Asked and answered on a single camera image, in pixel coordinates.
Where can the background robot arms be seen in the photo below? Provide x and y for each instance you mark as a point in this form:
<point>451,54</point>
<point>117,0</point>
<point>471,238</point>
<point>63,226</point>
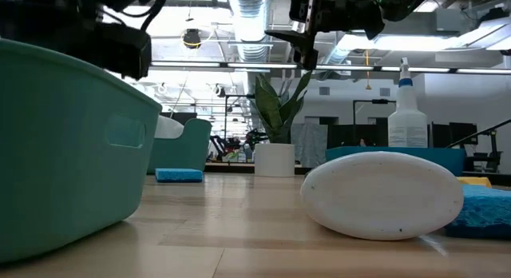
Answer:
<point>235,146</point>

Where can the black frame stand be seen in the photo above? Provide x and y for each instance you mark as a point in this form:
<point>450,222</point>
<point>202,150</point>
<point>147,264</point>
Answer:
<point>375,101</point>

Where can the blue sponge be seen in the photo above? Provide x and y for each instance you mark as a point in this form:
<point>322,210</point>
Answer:
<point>483,210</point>
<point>179,175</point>

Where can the long ceiling light bar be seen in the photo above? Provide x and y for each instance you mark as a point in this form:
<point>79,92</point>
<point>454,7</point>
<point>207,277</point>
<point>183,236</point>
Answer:
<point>259,65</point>

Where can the black tripod stand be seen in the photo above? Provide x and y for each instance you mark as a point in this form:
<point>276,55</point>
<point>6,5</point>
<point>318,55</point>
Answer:
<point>495,150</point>

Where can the grey curtain panel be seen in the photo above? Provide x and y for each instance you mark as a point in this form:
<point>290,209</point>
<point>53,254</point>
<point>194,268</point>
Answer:
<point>309,142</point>

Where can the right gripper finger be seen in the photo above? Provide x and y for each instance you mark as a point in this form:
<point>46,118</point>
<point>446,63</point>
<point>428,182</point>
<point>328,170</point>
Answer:
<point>308,56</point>
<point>293,36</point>

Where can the green snake plant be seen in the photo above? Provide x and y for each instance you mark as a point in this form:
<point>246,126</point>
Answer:
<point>275,110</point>

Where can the small teal plastic bin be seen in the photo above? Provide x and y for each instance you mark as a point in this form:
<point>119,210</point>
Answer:
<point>68,158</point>

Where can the black monitors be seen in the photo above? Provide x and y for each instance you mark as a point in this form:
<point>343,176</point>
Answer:
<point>459,134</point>

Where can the white spray bottle blue collar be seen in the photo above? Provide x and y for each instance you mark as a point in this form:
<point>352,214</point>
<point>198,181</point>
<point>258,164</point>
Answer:
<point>407,126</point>

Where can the corrugated silver air duct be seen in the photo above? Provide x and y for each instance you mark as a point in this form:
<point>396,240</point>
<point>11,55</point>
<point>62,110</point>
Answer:
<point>251,30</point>

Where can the blue tray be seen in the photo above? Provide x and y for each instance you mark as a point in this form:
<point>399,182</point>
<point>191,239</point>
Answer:
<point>447,160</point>

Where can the person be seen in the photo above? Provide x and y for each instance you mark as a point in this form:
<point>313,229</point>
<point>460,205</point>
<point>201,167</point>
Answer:
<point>362,142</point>

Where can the large teal plastic bin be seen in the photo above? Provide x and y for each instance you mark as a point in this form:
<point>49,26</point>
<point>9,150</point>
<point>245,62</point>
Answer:
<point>187,150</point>

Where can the spiral silver air duct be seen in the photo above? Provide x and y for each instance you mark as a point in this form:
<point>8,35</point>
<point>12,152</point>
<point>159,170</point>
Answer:
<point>339,54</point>

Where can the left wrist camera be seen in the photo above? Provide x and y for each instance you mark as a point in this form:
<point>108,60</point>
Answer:
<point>125,50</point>

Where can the white plant pot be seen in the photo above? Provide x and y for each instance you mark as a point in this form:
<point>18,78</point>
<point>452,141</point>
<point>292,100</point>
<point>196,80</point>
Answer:
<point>274,160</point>

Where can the white lotion bottle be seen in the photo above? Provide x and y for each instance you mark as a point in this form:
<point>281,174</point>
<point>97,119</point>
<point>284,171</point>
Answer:
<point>381,194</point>

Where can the yellow cloth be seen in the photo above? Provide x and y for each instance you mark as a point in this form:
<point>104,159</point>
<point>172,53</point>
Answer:
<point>475,181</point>

